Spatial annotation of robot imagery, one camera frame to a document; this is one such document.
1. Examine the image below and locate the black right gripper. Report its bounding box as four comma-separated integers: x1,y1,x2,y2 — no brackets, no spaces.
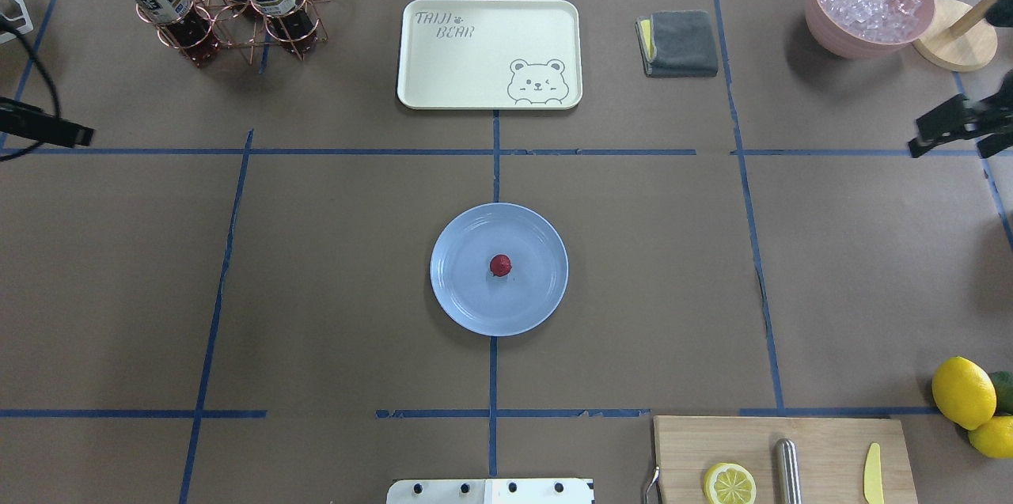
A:
908,93,1012,159

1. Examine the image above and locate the red strawberry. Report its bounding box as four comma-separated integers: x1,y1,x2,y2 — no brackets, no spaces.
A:
489,254,513,278

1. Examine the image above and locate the blue plate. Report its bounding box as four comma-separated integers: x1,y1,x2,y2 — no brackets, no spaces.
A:
428,203,571,337

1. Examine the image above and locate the pink bowl with ice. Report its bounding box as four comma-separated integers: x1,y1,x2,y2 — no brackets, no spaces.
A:
804,0,936,59

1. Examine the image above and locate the tea bottle left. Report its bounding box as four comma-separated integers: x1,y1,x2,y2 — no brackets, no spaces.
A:
135,0,218,66

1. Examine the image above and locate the green avocado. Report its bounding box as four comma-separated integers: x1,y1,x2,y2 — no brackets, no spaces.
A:
988,371,1013,416

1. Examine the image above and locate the yellow lemon front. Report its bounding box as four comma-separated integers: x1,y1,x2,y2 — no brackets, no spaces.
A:
931,356,997,431

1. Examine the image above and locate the yellow lemon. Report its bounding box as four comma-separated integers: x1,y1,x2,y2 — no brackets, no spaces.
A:
967,416,1012,460
931,356,997,431

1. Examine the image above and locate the grey yellow cleaning cloth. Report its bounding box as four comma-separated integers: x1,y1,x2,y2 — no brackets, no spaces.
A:
635,9,719,78

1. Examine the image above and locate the yellow lemon back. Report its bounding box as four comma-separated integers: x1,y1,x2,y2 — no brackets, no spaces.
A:
967,416,1012,460

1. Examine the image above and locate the wooden cutting board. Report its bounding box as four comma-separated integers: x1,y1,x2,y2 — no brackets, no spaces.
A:
654,416,919,503

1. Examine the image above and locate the yellow plastic knife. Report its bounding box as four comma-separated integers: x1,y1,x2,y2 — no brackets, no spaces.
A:
862,442,884,504

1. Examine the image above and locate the steel knife sharpener rod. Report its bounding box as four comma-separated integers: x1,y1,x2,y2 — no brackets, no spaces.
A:
774,437,802,503

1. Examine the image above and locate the lemon half slice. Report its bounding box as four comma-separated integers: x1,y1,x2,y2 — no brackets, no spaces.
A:
701,461,757,503

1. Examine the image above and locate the cream bear tray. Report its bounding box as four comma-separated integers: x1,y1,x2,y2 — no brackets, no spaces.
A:
396,0,583,110

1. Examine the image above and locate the white wire cup rack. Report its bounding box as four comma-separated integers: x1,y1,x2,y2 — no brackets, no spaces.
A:
1,0,35,35

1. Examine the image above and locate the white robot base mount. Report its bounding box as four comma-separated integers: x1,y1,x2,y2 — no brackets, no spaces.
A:
385,476,596,503

